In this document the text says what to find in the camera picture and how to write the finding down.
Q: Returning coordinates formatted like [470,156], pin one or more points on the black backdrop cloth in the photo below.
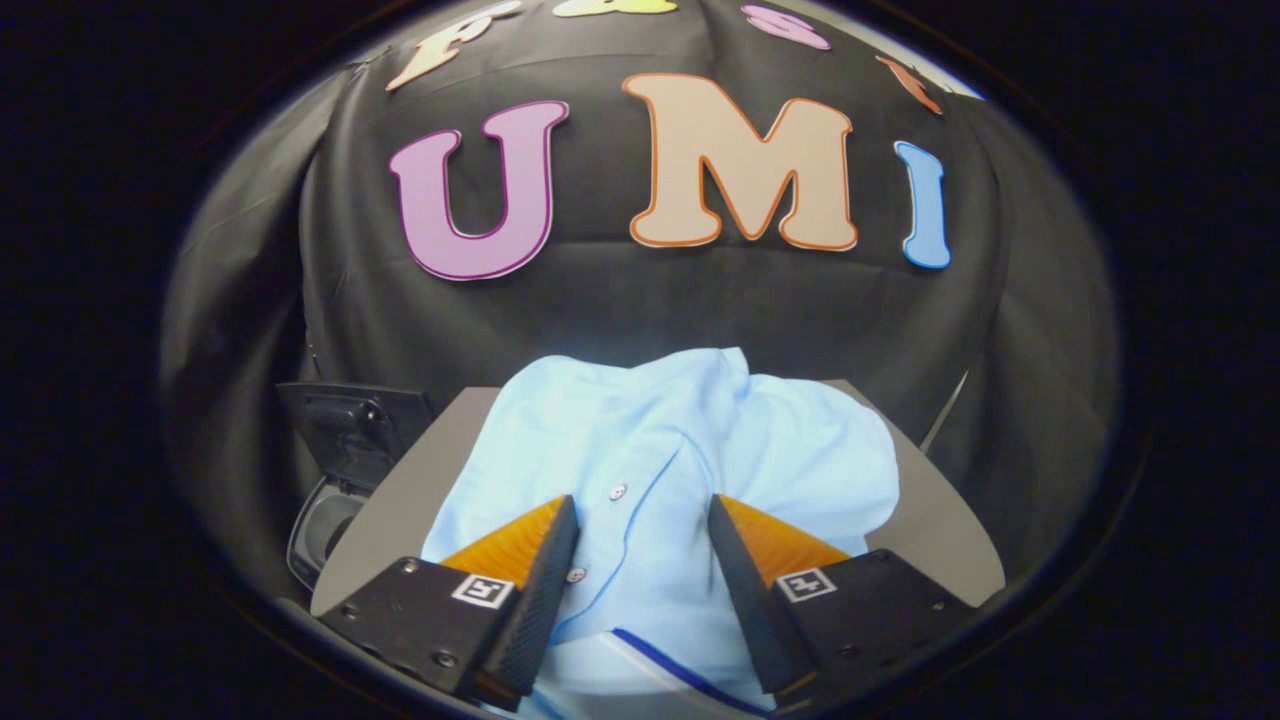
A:
[650,300]

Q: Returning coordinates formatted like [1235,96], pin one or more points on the light blue polo shirt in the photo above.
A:
[640,450]

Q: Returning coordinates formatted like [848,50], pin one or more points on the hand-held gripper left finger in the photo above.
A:
[545,600]

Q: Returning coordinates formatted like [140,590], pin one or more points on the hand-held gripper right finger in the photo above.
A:
[750,600]

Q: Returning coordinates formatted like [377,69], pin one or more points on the beige cabinet with dark frame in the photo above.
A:
[400,500]

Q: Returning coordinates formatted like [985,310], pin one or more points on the thin metal stand pole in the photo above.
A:
[945,410]

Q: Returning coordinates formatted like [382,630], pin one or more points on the grey washing machine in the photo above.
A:
[320,530]

